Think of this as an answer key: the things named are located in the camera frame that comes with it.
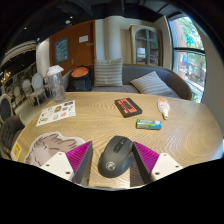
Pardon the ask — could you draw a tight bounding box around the grey tufted armchair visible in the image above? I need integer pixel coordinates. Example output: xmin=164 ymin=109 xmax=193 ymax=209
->
xmin=0 ymin=114 xmax=26 ymax=158

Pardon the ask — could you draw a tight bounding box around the blue poster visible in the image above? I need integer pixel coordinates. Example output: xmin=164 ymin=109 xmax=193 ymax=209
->
xmin=54 ymin=38 xmax=69 ymax=64

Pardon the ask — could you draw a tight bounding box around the arched grey cabinet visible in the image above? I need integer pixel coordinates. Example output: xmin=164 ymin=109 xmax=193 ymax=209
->
xmin=129 ymin=23 xmax=163 ymax=67

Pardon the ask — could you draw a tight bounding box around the cat-shaped mouse pad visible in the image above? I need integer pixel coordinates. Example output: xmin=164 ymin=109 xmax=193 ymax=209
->
xmin=24 ymin=131 xmax=86 ymax=168

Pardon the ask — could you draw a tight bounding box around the small white tube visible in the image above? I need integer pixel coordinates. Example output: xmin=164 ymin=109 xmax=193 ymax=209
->
xmin=157 ymin=96 xmax=171 ymax=120

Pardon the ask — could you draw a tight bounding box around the brown wooden door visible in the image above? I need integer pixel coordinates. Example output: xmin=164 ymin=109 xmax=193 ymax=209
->
xmin=49 ymin=20 xmax=97 ymax=76

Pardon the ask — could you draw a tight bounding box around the group of white chairs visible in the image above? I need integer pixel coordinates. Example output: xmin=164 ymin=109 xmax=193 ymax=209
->
xmin=12 ymin=72 xmax=49 ymax=107

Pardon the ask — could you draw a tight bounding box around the large black-framed window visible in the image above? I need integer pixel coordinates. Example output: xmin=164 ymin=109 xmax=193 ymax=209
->
xmin=168 ymin=14 xmax=208 ymax=104

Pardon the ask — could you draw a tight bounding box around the black and orange backpack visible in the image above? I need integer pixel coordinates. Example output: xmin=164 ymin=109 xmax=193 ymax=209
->
xmin=66 ymin=65 xmax=93 ymax=93

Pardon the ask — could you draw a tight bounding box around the clear shaker bottle white lid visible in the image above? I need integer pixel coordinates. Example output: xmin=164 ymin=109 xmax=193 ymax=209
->
xmin=45 ymin=65 xmax=67 ymax=103

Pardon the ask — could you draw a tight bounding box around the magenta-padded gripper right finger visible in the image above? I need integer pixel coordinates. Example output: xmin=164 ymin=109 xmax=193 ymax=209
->
xmin=131 ymin=141 xmax=184 ymax=185

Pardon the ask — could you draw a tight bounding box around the white sticker sheet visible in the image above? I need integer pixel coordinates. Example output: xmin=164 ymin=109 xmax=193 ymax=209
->
xmin=35 ymin=99 xmax=77 ymax=127

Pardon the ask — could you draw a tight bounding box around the grey curved sofa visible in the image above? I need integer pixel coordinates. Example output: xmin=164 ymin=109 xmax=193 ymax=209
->
xmin=63 ymin=63 xmax=193 ymax=101

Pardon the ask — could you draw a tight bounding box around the striped grey cushion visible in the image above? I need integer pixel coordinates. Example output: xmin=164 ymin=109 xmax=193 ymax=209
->
xmin=129 ymin=70 xmax=174 ymax=97

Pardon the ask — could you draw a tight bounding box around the striped square cushion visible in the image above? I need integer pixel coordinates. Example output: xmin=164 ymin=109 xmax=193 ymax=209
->
xmin=93 ymin=57 xmax=124 ymax=88

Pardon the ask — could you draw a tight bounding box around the small white door sign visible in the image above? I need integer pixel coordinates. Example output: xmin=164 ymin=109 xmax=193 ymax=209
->
xmin=78 ymin=34 xmax=89 ymax=44

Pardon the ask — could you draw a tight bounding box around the yellow square card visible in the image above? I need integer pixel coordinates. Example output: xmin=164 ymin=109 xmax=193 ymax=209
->
xmin=9 ymin=141 xmax=23 ymax=162

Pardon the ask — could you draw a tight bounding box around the black box with red print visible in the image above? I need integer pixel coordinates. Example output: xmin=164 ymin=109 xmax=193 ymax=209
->
xmin=114 ymin=97 xmax=143 ymax=119

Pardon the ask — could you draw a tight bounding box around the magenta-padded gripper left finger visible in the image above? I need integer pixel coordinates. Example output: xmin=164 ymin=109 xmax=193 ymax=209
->
xmin=39 ymin=140 xmax=94 ymax=185

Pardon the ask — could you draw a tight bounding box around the dark grey computer mouse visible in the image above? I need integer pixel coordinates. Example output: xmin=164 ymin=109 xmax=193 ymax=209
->
xmin=97 ymin=135 xmax=137 ymax=178

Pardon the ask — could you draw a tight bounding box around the green and white small pack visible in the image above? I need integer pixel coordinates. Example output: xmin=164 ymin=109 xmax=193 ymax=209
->
xmin=135 ymin=118 xmax=163 ymax=131

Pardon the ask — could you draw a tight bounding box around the round-backed grey chair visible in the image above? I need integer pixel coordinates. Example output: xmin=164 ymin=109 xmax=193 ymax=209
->
xmin=0 ymin=93 xmax=16 ymax=124

